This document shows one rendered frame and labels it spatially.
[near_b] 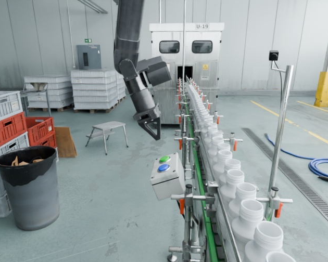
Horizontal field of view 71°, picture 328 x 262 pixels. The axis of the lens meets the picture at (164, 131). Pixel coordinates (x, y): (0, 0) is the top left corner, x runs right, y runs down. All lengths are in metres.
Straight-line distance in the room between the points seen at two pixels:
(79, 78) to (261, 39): 7.37
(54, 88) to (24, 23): 5.46
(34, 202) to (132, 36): 1.88
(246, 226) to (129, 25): 0.47
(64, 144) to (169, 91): 2.31
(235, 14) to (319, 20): 3.30
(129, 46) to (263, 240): 0.47
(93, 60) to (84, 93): 4.19
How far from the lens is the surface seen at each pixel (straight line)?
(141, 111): 0.64
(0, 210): 2.70
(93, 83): 6.70
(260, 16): 10.89
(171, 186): 0.63
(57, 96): 7.28
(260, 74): 10.84
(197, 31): 4.81
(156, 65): 0.62
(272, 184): 1.65
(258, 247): 0.40
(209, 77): 4.79
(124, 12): 0.56
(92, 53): 10.87
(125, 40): 0.57
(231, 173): 0.56
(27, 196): 2.22
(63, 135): 3.63
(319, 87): 9.03
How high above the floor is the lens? 1.40
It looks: 17 degrees down
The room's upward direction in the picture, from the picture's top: straight up
